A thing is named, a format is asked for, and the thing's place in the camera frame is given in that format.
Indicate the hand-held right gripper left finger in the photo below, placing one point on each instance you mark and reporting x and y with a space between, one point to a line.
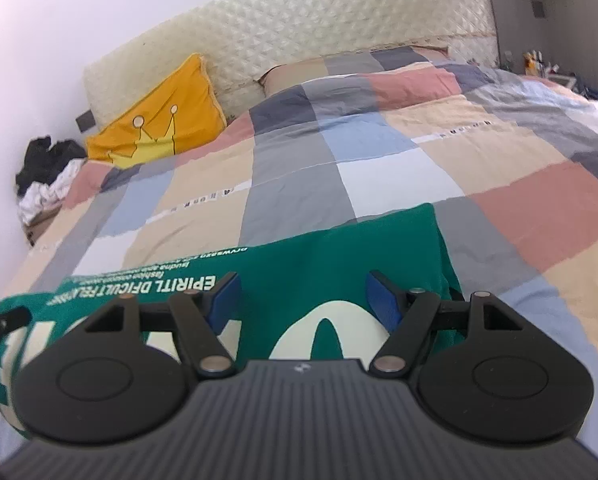
226 301

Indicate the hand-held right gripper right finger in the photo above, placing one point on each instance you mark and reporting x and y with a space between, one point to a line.
382 305

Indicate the green printed sweatshirt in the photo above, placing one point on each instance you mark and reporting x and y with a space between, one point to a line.
299 270

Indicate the white clothes pile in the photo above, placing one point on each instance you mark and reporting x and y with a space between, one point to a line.
41 195

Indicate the brown bedside table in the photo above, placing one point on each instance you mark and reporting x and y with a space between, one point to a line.
38 225

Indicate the checked patchwork duvet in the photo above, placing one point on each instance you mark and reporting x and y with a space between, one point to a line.
299 170

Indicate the yellow crown print pillow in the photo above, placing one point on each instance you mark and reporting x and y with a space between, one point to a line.
169 110

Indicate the items on nightstand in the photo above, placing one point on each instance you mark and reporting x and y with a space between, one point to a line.
554 72

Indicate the cream quilted headboard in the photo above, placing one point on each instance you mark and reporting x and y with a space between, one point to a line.
329 15

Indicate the dark wall socket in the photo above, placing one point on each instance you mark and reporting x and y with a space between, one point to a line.
85 121

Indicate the dark wall switch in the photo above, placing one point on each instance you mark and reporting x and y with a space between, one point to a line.
538 8

